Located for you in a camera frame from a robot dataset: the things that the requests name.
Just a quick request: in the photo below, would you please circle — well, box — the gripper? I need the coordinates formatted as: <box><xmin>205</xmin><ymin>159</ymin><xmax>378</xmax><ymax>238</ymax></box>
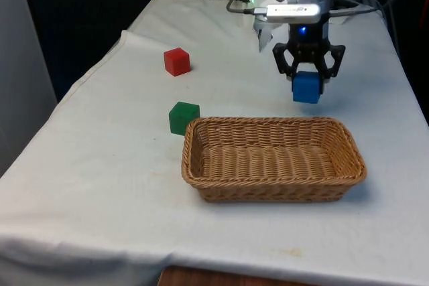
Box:
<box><xmin>271</xmin><ymin>23</ymin><xmax>347</xmax><ymax>94</ymax></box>

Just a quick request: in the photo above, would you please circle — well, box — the blue cube block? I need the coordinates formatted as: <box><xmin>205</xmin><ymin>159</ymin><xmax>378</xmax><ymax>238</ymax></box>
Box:
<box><xmin>292</xmin><ymin>71</ymin><xmax>322</xmax><ymax>104</ymax></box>

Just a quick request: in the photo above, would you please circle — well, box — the brown wicker basket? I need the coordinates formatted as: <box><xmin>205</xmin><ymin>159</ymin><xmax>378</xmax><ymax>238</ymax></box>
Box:
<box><xmin>181</xmin><ymin>117</ymin><xmax>367</xmax><ymax>204</ymax></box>

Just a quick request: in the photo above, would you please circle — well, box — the red cube block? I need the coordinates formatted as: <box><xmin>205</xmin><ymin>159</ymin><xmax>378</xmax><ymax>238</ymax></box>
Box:
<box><xmin>163</xmin><ymin>47</ymin><xmax>192</xmax><ymax>77</ymax></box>

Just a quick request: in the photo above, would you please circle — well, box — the green cube block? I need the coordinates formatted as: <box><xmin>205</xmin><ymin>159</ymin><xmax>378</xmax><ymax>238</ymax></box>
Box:
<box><xmin>168</xmin><ymin>100</ymin><xmax>201</xmax><ymax>137</ymax></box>

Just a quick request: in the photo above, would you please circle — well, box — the pale grey locker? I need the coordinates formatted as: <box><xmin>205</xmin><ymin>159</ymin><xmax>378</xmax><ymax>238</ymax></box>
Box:
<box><xmin>0</xmin><ymin>0</ymin><xmax>58</xmax><ymax>177</ymax></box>

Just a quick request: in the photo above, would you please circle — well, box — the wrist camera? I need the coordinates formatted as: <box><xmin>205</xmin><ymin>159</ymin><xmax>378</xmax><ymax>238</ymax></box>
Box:
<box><xmin>265</xmin><ymin>3</ymin><xmax>322</xmax><ymax>25</ymax></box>

